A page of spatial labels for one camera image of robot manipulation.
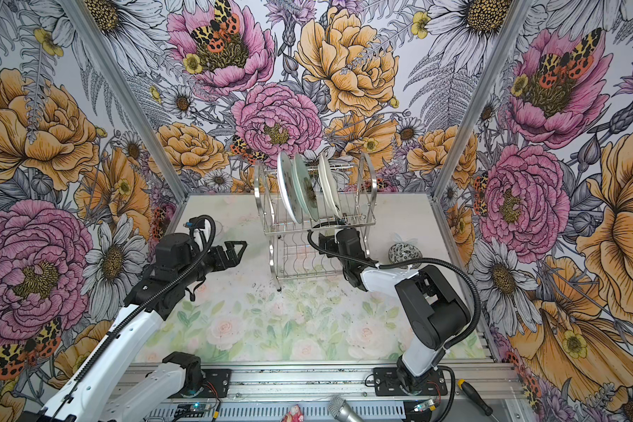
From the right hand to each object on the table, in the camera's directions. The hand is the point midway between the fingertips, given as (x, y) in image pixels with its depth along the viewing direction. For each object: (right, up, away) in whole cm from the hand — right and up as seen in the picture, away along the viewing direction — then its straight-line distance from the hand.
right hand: (333, 239), depth 94 cm
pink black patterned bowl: (+25, -5, +3) cm, 26 cm away
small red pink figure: (-11, -42, -26) cm, 51 cm away
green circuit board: (-39, -44, -22) cm, 63 cm away
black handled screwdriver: (+37, -40, -22) cm, 59 cm away
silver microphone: (+1, -41, -26) cm, 49 cm away
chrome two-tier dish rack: (-15, -6, +4) cm, 17 cm away
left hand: (-29, -3, -17) cm, 34 cm away
